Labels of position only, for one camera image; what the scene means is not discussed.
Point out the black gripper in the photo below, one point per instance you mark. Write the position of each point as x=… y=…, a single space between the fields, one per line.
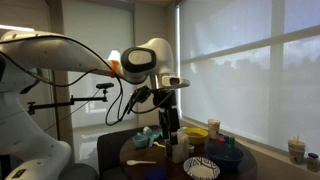
x=168 y=116

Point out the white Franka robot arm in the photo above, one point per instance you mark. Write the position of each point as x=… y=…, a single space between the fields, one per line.
x=50 y=53

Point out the small beige spoon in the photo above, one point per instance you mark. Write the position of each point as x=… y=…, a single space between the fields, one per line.
x=159 y=144

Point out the clear jar with white powder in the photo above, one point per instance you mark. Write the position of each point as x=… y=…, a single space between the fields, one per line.
x=181 y=148

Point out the yellow bowl with colourful beads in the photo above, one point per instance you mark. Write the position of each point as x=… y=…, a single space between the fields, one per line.
x=196 y=136

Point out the small white teal carton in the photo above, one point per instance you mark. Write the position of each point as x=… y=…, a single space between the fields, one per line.
x=146 y=130

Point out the large teal measuring cup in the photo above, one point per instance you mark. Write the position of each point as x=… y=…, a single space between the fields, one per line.
x=140 y=141

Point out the purple blue round lid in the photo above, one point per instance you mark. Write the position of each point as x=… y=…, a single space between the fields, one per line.
x=156 y=173

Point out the patterned paper cup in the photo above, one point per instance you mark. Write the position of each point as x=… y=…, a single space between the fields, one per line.
x=214 y=128

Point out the blue patterned paper plate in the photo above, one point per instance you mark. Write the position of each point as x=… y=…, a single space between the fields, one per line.
x=201 y=169

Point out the red block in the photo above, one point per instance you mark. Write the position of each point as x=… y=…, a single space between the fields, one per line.
x=222 y=140

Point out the blue block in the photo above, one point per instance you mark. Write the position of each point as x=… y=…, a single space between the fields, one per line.
x=226 y=139

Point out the dark blue bowl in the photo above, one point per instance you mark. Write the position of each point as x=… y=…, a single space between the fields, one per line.
x=225 y=158

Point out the green block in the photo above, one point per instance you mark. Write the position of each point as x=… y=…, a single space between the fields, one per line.
x=232 y=141

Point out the dark round stool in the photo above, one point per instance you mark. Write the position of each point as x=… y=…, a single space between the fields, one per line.
x=78 y=171

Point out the small jar with dark lid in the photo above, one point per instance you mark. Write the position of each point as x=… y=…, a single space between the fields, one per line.
x=313 y=162

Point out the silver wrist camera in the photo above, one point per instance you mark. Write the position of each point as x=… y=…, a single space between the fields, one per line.
x=175 y=81

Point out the black camera on stand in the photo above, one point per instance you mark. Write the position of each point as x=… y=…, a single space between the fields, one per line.
x=105 y=85

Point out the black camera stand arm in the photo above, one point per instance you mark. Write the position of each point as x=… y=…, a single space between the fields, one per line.
x=66 y=102

